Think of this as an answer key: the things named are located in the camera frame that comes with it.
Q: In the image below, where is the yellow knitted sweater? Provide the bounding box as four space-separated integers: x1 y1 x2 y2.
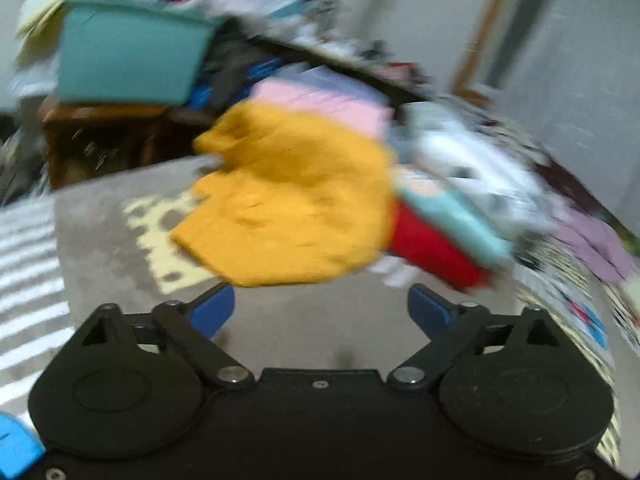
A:
170 101 394 287

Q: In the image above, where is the red folded garment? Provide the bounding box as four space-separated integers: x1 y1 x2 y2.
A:
388 202 488 290

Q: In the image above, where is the light teal folded garment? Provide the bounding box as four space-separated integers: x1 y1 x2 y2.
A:
396 182 512 270

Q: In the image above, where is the cartoon print brown blanket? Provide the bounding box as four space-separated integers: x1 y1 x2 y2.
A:
1 157 617 479

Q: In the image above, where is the purple crumpled cloth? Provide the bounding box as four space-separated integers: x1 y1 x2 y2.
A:
552 208 639 284

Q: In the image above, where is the white black patterned garment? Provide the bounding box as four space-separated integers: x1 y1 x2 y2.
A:
401 101 552 240

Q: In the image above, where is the dark wooden furniture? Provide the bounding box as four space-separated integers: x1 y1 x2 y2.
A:
38 96 215 190

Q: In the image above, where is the pink folded garment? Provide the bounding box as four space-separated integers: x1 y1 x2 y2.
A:
248 77 393 139

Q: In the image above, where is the teal plastic storage bin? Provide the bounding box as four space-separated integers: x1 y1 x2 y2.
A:
55 0 224 106

